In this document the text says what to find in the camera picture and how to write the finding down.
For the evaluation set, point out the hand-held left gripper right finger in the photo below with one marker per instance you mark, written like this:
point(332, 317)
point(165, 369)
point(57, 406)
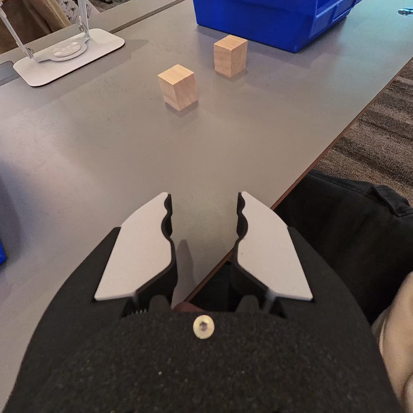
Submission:
point(271, 258)

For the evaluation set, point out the wooden cube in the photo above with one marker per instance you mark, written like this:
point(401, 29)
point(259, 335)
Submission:
point(178, 87)
point(230, 56)

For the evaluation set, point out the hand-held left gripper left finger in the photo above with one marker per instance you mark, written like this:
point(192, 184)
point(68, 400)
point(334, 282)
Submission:
point(137, 255)

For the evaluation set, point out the person's black pants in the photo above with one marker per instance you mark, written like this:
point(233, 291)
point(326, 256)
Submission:
point(338, 242)

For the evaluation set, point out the blue plastic bin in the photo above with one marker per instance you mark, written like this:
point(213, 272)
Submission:
point(274, 22)
point(2, 253)

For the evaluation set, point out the person's cream sweatshirt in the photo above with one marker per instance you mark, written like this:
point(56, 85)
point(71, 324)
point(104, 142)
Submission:
point(397, 348)

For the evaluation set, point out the tan cloth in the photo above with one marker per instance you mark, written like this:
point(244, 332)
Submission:
point(42, 16)

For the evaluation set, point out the wooden document stand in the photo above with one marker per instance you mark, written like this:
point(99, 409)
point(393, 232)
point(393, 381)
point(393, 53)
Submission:
point(67, 64)

